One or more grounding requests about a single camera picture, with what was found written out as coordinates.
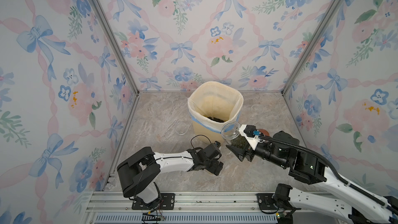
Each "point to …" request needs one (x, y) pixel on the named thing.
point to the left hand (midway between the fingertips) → (217, 164)
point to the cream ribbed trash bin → (202, 134)
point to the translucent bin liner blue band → (212, 103)
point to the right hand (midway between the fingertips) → (235, 134)
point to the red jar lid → (264, 131)
